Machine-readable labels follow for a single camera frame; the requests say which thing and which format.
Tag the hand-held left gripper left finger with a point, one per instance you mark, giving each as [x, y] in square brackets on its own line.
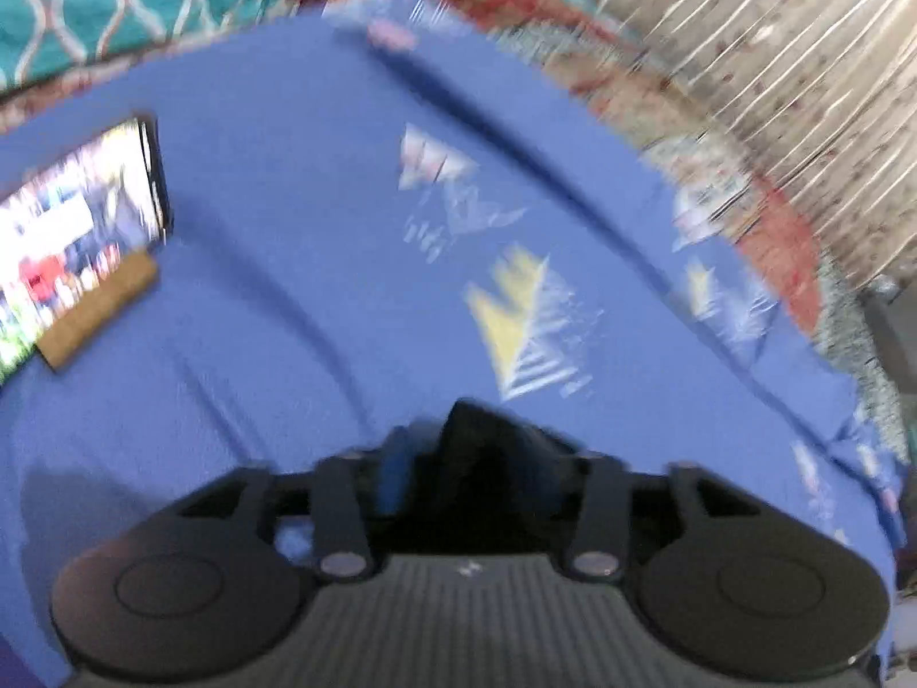
[391, 479]

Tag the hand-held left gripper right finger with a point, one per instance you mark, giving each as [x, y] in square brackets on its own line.
[599, 502]

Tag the black pants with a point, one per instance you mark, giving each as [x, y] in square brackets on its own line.
[487, 459]

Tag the blue printed bedsheet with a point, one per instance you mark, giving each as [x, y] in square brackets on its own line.
[286, 229]

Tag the grey shaggy rug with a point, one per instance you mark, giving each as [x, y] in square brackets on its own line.
[860, 365]

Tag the brown phone stand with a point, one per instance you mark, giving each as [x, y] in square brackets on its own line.
[100, 312]

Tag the smartphone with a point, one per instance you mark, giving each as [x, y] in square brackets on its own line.
[64, 229]

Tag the beige striped floral cloth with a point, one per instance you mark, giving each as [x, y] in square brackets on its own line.
[788, 50]

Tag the teal patterned cloth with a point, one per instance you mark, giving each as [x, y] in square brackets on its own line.
[107, 0]

